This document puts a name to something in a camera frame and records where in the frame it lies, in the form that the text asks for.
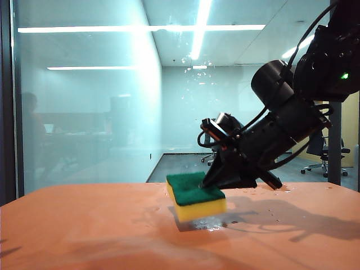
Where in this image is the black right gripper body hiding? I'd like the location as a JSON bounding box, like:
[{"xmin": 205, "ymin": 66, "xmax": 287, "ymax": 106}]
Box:
[{"xmin": 200, "ymin": 118, "xmax": 271, "ymax": 190}]

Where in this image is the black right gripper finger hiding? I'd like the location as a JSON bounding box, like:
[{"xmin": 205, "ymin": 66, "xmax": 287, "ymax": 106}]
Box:
[
  {"xmin": 256, "ymin": 169, "xmax": 283, "ymax": 190},
  {"xmin": 198, "ymin": 156, "xmax": 235, "ymax": 190}
]

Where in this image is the green and yellow sponge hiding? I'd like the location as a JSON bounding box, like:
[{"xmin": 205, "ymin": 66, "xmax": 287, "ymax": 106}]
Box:
[{"xmin": 165, "ymin": 171, "xmax": 227, "ymax": 223}]

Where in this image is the black mesh office chair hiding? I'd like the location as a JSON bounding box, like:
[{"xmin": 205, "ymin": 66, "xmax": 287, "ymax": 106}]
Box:
[{"xmin": 200, "ymin": 132, "xmax": 219, "ymax": 167}]

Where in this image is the tall black office chair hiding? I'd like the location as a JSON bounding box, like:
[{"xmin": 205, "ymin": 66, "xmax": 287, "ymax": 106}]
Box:
[{"xmin": 300, "ymin": 130, "xmax": 352, "ymax": 178}]

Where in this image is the light wooden cabinet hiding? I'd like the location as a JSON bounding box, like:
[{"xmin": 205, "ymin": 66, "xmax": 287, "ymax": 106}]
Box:
[{"xmin": 292, "ymin": 92, "xmax": 360, "ymax": 168}]

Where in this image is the slanted ceiling light strip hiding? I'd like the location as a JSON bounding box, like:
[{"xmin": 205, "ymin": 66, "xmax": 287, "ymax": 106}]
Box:
[{"xmin": 281, "ymin": 33, "xmax": 316, "ymax": 59}]

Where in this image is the large glass pane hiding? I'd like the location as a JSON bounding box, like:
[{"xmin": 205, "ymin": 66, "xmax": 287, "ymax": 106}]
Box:
[{"xmin": 11, "ymin": 0, "xmax": 331, "ymax": 195}]

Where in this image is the long ceiling light strip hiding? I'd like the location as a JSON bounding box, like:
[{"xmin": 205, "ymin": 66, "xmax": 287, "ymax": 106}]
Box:
[{"xmin": 190, "ymin": 0, "xmax": 213, "ymax": 61}]

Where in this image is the black camera cable loop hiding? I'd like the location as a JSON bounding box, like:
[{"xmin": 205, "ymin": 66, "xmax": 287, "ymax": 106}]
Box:
[{"xmin": 197, "ymin": 129, "xmax": 223, "ymax": 148}]

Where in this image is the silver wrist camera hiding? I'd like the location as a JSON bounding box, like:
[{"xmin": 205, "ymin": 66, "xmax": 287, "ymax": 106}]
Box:
[{"xmin": 215, "ymin": 112, "xmax": 242, "ymax": 133}]

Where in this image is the dark vertical frame post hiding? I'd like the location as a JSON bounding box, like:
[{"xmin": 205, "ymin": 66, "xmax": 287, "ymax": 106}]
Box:
[{"xmin": 328, "ymin": 101, "xmax": 343, "ymax": 186}]

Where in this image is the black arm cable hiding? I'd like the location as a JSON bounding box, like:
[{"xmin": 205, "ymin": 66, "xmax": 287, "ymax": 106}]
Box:
[{"xmin": 286, "ymin": 0, "xmax": 341, "ymax": 71}]

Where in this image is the dark window frame edge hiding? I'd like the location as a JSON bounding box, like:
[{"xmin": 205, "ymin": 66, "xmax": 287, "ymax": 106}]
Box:
[{"xmin": 0, "ymin": 0, "xmax": 25, "ymax": 208}]

